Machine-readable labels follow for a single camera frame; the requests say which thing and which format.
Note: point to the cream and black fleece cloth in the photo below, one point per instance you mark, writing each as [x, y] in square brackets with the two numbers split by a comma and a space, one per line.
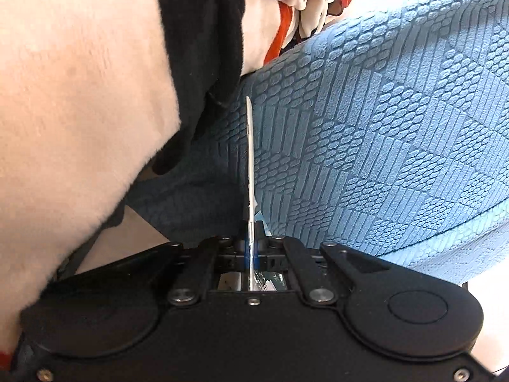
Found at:
[79, 107]

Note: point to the blue textured sofa cover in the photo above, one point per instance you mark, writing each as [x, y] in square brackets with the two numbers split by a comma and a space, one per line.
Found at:
[377, 127]

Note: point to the photo cover booklet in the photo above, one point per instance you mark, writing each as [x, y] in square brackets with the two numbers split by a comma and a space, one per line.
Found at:
[250, 159]

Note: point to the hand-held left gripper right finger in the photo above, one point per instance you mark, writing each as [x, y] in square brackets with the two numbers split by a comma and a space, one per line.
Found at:
[266, 260]

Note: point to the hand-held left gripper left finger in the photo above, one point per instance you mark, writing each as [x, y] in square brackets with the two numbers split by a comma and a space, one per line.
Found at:
[238, 254]

